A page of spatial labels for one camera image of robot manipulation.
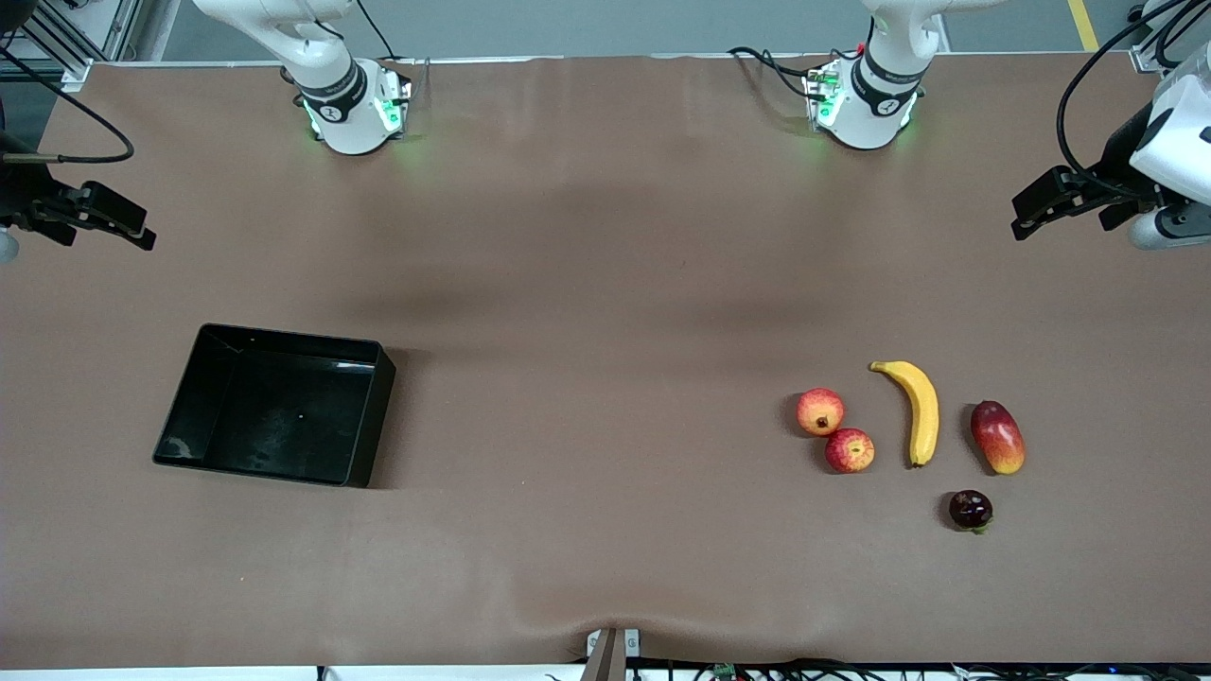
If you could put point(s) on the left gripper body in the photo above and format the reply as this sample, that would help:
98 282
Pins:
1119 156

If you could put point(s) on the red yellow apple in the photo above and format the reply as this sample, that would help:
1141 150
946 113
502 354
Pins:
850 450

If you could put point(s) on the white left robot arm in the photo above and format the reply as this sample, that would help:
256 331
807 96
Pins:
875 113

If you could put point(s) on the yellow banana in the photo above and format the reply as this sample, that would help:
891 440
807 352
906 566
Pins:
925 407

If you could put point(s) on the small green circuit board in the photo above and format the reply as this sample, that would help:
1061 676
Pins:
725 671

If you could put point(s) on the brown table mat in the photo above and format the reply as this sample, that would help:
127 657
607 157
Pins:
568 520

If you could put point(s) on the red yellow mango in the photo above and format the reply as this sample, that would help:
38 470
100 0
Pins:
997 438

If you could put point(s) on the black plastic box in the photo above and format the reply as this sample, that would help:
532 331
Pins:
274 416

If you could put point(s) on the dark purple mangosteen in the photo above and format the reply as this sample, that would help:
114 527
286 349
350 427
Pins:
970 509

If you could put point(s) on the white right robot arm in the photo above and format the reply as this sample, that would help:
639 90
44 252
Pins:
345 113

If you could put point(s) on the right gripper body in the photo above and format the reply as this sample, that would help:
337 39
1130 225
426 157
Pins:
21 201

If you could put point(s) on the red pomegranate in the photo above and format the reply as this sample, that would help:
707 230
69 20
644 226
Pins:
820 412

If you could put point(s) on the aluminium frame profile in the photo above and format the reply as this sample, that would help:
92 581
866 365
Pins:
1159 47
66 43

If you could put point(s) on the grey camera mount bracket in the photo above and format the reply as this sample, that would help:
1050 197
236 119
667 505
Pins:
610 653

